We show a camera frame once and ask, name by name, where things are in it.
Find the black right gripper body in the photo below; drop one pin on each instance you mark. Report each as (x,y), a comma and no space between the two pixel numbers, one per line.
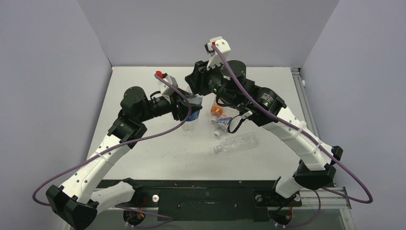
(197,76)

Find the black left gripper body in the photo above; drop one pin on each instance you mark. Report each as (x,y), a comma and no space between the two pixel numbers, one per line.
(176,107)

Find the blue label water bottle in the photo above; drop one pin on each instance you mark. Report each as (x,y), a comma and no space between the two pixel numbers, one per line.
(192,121)

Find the orange drink bottle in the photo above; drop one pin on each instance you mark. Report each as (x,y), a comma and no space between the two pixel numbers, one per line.
(215,112)

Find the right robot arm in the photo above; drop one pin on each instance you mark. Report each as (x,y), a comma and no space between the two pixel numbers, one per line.
(315,168)

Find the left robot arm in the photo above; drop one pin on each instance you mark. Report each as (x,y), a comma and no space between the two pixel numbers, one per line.
(76,200)

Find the white blue label bottle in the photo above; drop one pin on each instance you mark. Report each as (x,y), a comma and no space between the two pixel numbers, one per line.
(220,127)

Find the clear empty plastic bottle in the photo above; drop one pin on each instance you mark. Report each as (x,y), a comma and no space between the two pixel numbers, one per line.
(237,143)

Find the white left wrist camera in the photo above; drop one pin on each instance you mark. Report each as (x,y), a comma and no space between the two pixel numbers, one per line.
(166,84)

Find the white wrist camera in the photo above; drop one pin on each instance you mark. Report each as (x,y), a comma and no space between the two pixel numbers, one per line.
(166,84)
(213,47)

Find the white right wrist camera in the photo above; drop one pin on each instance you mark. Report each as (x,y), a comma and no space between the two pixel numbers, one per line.
(213,47)

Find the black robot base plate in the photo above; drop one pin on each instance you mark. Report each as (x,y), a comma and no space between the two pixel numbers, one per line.
(213,200)

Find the aluminium table edge rail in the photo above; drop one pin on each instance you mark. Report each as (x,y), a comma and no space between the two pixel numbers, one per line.
(329,201)

